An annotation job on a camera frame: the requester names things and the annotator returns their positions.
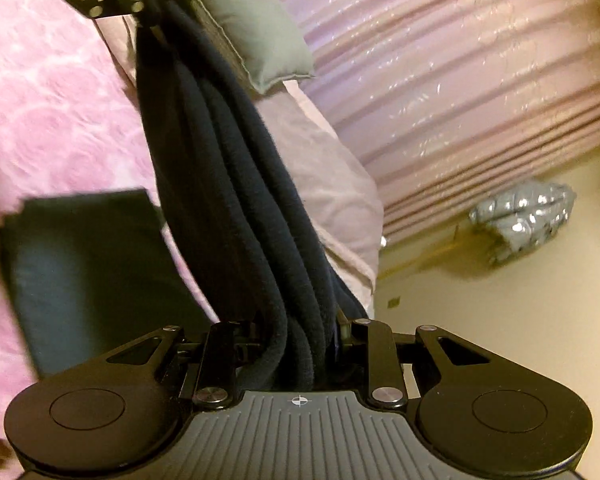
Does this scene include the dark navy sweatpants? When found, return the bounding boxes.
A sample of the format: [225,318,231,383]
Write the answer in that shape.
[136,0,364,391]

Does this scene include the pink floral bed blanket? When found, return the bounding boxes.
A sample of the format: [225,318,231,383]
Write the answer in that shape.
[0,0,221,480]

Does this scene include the folded teal garment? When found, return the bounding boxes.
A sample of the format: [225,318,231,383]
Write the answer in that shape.
[0,188,211,377]

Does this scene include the green cushion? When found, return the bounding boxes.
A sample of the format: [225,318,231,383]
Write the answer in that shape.
[192,0,314,96]

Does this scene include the beige pillow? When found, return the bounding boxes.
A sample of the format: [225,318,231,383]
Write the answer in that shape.
[94,8,386,306]

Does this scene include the pink striped curtain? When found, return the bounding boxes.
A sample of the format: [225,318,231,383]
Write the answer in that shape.
[280,0,600,244]

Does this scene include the wall socket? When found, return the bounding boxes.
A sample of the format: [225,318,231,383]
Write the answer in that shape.
[387,297,401,309]

